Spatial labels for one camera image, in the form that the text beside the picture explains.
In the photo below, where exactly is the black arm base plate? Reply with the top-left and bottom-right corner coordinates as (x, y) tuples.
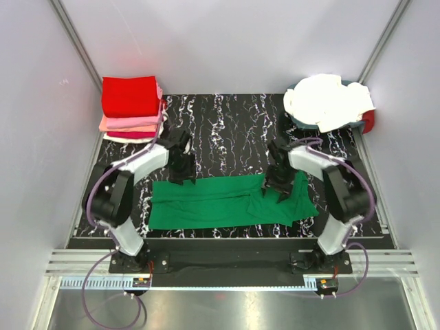
(109, 238), (353, 287)

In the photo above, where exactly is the left small circuit board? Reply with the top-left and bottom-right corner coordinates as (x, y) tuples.
(133, 277), (151, 288)

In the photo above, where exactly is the aluminium front rail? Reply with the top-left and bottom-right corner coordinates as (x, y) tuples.
(45, 249), (418, 291)

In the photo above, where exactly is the left aluminium frame post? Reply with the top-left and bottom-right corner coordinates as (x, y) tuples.
(48, 0), (102, 92)

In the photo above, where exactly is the right small circuit board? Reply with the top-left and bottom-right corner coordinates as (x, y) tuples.
(318, 278), (339, 290)

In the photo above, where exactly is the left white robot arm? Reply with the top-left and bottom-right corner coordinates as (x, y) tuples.
(82, 129), (196, 272)

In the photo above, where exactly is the crumpled white t shirt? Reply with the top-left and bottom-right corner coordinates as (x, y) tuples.
(283, 74), (376, 133)

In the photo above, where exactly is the black marbled table mat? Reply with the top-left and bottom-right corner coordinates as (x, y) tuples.
(74, 92), (385, 239)

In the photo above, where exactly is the folded pink t shirt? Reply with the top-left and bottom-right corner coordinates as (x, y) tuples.
(99, 83), (163, 131)

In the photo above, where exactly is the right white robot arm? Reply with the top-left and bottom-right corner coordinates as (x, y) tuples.
(261, 138), (376, 273)

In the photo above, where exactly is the right aluminium frame post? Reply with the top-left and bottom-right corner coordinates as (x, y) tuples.
(357, 0), (412, 84)

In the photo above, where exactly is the folded peach t shirt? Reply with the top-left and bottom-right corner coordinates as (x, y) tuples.
(99, 116), (159, 132)

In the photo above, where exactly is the folded red t shirt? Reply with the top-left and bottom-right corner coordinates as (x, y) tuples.
(101, 76), (161, 118)

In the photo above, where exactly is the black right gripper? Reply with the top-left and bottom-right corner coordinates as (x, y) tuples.
(261, 164), (296, 202)

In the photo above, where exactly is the crumpled red t shirt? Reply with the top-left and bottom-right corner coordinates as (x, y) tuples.
(362, 110), (375, 134)

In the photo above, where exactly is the green t shirt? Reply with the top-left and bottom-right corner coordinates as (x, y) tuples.
(148, 172), (318, 230)

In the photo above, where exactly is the aluminium frame post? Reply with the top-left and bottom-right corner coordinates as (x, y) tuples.
(357, 0), (412, 84)
(48, 0), (102, 92)

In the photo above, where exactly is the small circuit board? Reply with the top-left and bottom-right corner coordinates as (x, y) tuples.
(318, 278), (339, 290)
(133, 277), (151, 288)

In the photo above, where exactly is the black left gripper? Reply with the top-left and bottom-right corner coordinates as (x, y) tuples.
(168, 152), (195, 186)

